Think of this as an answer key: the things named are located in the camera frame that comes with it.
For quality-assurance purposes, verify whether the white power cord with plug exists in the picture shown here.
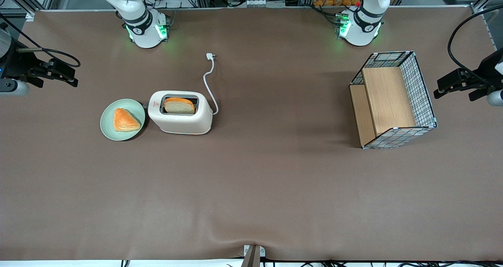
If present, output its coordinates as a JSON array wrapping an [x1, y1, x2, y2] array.
[[203, 53, 219, 115]]

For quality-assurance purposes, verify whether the white two-slot toaster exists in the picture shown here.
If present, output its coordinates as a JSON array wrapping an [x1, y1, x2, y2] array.
[[148, 90, 213, 135]]

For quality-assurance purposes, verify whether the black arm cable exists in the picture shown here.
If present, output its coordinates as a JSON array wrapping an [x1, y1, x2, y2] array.
[[448, 6, 503, 88], [0, 23, 81, 68]]

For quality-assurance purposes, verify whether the pale green round plate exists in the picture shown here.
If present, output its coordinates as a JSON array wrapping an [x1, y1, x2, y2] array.
[[100, 99, 146, 141]]

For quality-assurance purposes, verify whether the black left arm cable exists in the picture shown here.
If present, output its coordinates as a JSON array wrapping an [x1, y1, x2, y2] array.
[[448, 6, 503, 88]]

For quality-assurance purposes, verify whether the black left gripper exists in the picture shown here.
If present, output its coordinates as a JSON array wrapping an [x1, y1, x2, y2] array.
[[433, 48, 503, 101]]

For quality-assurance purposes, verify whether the wooden step shelf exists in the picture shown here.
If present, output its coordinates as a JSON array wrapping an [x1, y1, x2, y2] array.
[[349, 67, 417, 147]]

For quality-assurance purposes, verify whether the wire grid basket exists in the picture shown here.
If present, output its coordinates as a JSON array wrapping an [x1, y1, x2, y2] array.
[[349, 51, 437, 150]]

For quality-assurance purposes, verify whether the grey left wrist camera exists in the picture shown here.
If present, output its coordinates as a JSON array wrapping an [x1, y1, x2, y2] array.
[[486, 90, 503, 107]]

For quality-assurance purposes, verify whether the orange triangular pastry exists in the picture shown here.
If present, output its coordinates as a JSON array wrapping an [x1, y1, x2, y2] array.
[[114, 108, 141, 132]]

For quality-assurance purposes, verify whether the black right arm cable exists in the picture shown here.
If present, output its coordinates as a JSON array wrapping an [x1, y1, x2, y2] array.
[[0, 23, 81, 68]]

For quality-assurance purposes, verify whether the grey metal camera bracket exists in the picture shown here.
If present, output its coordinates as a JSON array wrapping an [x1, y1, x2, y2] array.
[[243, 245, 266, 267]]

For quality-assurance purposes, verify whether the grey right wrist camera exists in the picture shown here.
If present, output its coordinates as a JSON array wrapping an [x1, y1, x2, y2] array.
[[0, 80, 30, 96]]

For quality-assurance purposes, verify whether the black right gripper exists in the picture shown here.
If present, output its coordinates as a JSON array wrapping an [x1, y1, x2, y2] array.
[[0, 39, 78, 88]]

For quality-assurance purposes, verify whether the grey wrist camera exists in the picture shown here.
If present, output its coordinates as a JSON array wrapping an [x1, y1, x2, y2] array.
[[0, 80, 30, 96], [486, 90, 503, 107]]

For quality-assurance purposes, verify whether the bread slice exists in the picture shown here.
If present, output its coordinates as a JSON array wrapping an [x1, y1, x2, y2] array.
[[164, 97, 196, 115]]

